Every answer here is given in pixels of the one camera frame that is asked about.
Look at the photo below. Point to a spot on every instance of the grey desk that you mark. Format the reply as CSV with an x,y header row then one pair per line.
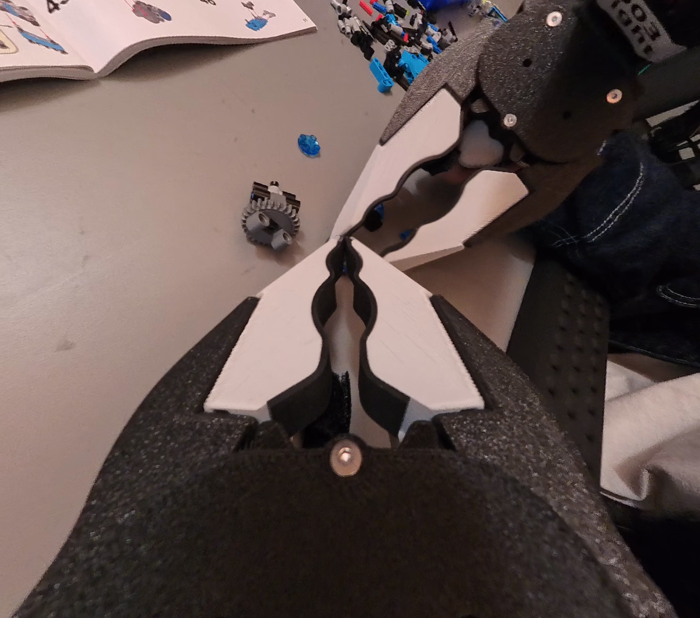
x,y
136,246

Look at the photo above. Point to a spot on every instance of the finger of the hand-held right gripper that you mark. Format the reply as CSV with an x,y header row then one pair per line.
x,y
404,147
476,213

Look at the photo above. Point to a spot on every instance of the grey gear brick assembly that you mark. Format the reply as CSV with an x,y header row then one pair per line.
x,y
270,218

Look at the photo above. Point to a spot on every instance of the pile of small brick parts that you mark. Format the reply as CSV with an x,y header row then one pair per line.
x,y
383,27

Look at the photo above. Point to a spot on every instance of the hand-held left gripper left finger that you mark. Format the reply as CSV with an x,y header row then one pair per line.
x,y
273,344

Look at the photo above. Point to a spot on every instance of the blue translucent round plate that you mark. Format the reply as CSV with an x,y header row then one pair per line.
x,y
309,144

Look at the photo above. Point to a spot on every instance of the person's white shirt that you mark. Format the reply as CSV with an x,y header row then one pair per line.
x,y
651,421

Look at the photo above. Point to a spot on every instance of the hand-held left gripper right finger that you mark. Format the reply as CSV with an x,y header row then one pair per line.
x,y
415,344

